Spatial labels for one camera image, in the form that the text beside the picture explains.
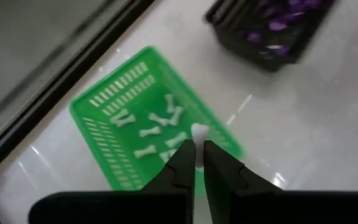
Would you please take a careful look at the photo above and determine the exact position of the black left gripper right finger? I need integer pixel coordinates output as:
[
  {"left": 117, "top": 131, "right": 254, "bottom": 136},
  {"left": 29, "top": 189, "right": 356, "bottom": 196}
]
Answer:
[{"left": 203, "top": 139, "right": 358, "bottom": 224}]

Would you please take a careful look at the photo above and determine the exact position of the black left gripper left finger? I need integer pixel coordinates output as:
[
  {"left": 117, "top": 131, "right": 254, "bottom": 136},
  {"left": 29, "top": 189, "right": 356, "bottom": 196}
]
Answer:
[{"left": 28, "top": 139, "right": 196, "bottom": 224}]

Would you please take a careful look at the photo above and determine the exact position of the translucent white plastic toy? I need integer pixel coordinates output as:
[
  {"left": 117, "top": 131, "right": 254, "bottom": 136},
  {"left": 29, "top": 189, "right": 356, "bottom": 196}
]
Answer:
[{"left": 139, "top": 126, "right": 162, "bottom": 138}]

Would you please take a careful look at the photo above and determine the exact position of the white plastic bone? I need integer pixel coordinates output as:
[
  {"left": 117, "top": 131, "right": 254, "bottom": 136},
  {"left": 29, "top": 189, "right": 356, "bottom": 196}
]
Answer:
[{"left": 190, "top": 123, "right": 210, "bottom": 169}]

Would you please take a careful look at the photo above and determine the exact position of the green plastic basket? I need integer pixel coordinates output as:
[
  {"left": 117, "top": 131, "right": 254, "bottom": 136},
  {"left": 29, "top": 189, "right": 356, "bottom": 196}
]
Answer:
[{"left": 69, "top": 45, "right": 246, "bottom": 195}]

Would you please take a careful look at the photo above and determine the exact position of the black plastic basket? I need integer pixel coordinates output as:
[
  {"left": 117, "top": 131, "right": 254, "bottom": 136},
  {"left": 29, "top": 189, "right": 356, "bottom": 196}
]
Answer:
[{"left": 203, "top": 0, "right": 338, "bottom": 73}]

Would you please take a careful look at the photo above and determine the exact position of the black table frame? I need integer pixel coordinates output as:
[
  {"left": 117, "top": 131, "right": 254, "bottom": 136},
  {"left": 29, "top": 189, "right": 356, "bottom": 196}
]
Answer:
[{"left": 0, "top": 0, "right": 155, "bottom": 224}]

